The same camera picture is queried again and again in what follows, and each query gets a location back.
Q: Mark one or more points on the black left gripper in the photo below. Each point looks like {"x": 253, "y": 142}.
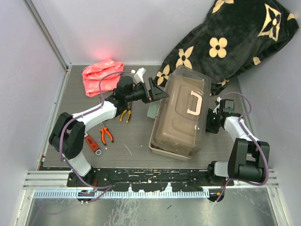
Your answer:
{"x": 154, "y": 94}

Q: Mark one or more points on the grey green toolbox latch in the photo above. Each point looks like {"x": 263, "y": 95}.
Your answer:
{"x": 153, "y": 110}

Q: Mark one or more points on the translucent brown plastic toolbox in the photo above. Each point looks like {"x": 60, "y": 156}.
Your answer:
{"x": 179, "y": 128}

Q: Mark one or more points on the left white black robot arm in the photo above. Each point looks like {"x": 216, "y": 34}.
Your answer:
{"x": 67, "y": 136}

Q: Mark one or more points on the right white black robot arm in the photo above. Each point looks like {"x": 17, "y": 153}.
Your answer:
{"x": 249, "y": 157}

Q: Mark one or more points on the pink printed cloth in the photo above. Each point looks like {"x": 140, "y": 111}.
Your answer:
{"x": 92, "y": 75}

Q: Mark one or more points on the black floral plush blanket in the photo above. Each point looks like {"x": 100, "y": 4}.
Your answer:
{"x": 235, "y": 36}

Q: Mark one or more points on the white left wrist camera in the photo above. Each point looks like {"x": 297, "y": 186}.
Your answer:
{"x": 138, "y": 75}

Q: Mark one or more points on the orange handled small pliers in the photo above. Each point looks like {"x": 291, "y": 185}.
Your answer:
{"x": 105, "y": 132}

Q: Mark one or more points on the orange handled adjustable wrench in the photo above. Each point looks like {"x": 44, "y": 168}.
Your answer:
{"x": 92, "y": 144}

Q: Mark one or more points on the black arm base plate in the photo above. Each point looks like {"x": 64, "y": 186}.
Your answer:
{"x": 151, "y": 179}

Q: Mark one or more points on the white slotted cable duct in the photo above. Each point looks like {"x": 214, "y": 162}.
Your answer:
{"x": 89, "y": 194}

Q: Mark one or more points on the vertical aluminium corner post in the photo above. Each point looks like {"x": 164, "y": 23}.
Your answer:
{"x": 47, "y": 35}

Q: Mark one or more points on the aluminium frame rail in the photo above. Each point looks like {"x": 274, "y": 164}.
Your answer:
{"x": 57, "y": 179}

